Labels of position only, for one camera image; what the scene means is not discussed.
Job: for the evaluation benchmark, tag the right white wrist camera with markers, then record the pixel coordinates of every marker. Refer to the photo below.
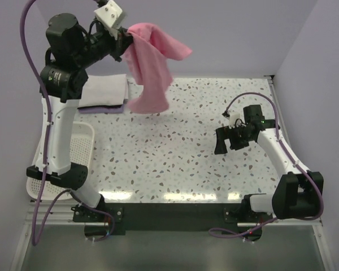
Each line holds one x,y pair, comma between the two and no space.
232,117

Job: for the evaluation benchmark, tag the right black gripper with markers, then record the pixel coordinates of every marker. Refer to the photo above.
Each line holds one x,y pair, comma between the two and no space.
229,136

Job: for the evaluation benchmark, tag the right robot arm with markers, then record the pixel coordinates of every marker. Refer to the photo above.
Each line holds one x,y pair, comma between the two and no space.
298,193

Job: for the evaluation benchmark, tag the pink t shirt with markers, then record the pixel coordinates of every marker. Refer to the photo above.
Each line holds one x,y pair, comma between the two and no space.
147,59

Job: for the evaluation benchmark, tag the folded white t shirt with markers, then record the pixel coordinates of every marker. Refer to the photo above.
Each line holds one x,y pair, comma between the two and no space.
109,90

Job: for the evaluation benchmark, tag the white perforated plastic basket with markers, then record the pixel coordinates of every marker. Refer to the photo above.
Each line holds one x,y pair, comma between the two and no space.
81,152

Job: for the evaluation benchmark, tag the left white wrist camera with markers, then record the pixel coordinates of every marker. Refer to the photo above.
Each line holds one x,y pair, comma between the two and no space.
110,14

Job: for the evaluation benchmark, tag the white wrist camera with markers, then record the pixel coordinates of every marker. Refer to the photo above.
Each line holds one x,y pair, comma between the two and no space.
110,14
232,117

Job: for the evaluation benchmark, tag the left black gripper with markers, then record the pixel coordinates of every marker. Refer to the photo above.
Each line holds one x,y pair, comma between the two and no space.
120,43

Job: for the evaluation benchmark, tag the folded purple t shirt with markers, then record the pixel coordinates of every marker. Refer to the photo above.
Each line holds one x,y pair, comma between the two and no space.
104,110

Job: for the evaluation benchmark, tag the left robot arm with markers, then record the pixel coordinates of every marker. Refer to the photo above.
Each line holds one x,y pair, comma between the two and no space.
72,50

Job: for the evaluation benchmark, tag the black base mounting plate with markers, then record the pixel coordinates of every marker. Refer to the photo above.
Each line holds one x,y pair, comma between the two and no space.
118,218

